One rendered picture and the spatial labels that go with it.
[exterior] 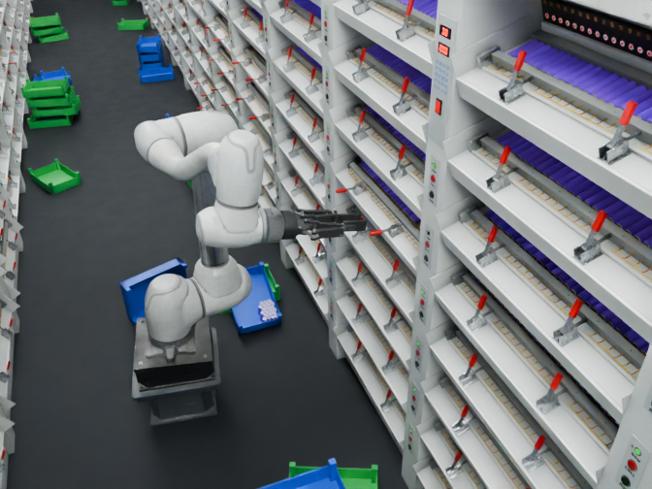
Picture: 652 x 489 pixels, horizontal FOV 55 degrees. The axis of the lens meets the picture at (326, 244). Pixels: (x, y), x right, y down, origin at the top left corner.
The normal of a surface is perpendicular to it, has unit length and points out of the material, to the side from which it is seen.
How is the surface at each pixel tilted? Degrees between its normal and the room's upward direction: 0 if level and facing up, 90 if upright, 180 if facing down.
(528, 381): 19
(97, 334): 0
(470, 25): 90
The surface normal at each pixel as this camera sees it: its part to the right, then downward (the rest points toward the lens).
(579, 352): -0.33, -0.71
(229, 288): 0.59, 0.37
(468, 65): 0.36, 0.52
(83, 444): -0.02, -0.83
